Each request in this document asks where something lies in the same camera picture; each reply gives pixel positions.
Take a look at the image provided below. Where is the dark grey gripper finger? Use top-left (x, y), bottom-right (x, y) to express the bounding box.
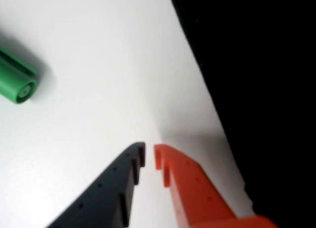
top-left (46, 142), bottom-right (147, 228)

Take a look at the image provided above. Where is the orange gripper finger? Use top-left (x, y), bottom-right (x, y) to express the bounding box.
top-left (154, 144), bottom-right (278, 228)

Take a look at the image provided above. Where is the green and black whiteboard marker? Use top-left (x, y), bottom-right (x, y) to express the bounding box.
top-left (0, 47), bottom-right (39, 105)

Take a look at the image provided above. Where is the black fabric bag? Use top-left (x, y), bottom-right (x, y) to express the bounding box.
top-left (167, 0), bottom-right (316, 228)

